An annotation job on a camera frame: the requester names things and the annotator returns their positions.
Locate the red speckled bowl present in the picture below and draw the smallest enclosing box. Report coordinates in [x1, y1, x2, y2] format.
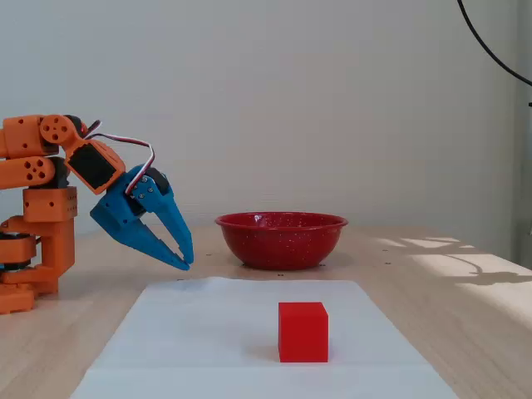
[214, 211, 349, 272]

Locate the red white black servo wire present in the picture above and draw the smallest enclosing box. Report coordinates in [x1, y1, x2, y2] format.
[82, 120, 157, 196]

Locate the white paper sheet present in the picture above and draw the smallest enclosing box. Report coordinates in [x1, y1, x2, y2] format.
[68, 276, 461, 399]

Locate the black hanging cable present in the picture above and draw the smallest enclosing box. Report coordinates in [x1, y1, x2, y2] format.
[456, 0, 532, 86]

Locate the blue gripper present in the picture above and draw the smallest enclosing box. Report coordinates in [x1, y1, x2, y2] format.
[90, 165, 195, 272]

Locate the red cube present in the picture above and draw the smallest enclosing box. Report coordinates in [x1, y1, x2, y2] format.
[278, 302, 330, 363]

